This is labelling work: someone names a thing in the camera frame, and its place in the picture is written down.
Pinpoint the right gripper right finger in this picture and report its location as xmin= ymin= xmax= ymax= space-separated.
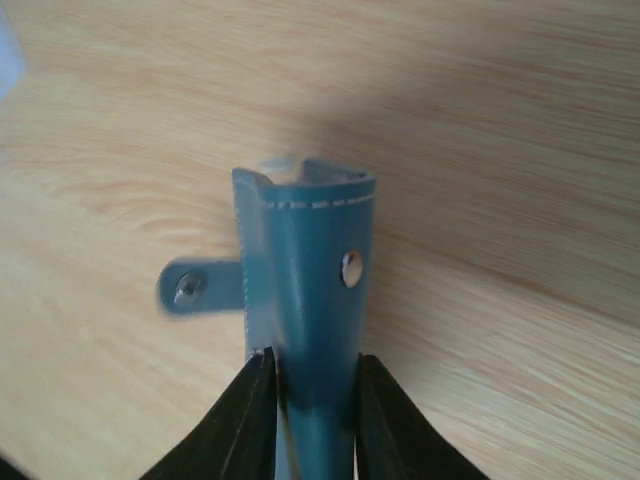
xmin=356 ymin=355 xmax=488 ymax=480

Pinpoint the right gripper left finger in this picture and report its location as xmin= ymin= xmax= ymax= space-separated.
xmin=143 ymin=348 xmax=278 ymax=480

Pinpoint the teal leather card holder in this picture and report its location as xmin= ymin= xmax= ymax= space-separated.
xmin=157 ymin=159 xmax=376 ymax=479

